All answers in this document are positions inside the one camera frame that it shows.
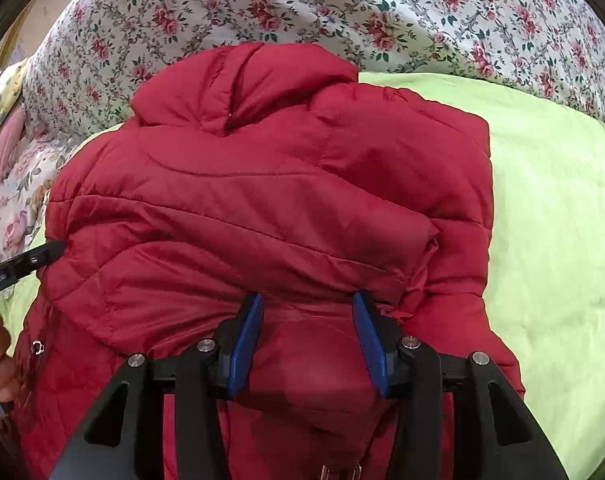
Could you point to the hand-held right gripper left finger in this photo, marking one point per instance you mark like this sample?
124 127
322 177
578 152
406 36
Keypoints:
245 342

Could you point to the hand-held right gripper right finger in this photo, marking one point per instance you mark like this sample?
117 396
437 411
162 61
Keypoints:
370 345

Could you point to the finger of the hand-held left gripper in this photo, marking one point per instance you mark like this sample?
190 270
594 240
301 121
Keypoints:
30 261

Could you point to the red quilted puffer jacket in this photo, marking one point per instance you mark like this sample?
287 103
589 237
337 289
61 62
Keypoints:
262 185

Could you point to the person's left hand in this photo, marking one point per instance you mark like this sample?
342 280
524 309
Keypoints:
1 360

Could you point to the large-flower print pillow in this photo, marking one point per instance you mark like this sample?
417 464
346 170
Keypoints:
17 195

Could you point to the pink pillow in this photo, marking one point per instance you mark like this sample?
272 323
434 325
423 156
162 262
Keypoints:
0 150

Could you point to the yellow floral pillow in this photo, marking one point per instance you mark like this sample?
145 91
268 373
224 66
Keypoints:
2 100

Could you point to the light green blanket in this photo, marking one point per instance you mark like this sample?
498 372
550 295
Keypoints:
557 260

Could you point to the white rose-print quilt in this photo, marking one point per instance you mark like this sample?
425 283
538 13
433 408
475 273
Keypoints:
332 10

